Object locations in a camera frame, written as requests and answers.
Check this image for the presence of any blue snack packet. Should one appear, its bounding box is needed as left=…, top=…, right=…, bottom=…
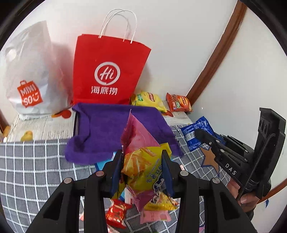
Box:
left=180, top=115, right=226, bottom=153

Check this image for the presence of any pink peach snack packet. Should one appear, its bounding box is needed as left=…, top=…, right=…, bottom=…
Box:
left=140, top=210, right=171, bottom=224

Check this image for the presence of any yellow magenta chips bag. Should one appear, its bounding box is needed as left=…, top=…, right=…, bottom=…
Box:
left=121, top=113, right=172, bottom=211

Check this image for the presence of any right hand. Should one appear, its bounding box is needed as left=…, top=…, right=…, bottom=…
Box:
left=227, top=179, right=259, bottom=212

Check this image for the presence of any red candy packet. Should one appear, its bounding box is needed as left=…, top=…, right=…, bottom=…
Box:
left=105, top=199, right=132, bottom=229

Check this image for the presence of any grey checked blanket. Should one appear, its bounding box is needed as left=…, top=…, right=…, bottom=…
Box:
left=1, top=125, right=230, bottom=232

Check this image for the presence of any blue tissue pack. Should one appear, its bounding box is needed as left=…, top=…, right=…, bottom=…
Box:
left=95, top=150, right=126, bottom=201

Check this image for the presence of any yellow snack bag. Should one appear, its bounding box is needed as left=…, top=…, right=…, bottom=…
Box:
left=144, top=191, right=180, bottom=211

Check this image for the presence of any purple cloth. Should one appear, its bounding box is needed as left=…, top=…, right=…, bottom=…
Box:
left=65, top=103, right=183, bottom=165

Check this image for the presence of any orange Lays chips bag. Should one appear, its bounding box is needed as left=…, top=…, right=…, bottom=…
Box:
left=166, top=93, right=192, bottom=112

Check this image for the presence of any yellow Lays chips bag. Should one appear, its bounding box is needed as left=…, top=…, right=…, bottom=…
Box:
left=130, top=91, right=167, bottom=113

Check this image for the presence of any white Miniso plastic bag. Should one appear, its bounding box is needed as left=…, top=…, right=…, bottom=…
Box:
left=1, top=21, right=72, bottom=120

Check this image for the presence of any red paper Haidilao bag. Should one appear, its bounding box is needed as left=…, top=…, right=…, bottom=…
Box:
left=73, top=8, right=151, bottom=104

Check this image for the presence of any brown wooden door frame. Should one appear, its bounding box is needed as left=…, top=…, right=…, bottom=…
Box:
left=187, top=1, right=247, bottom=105

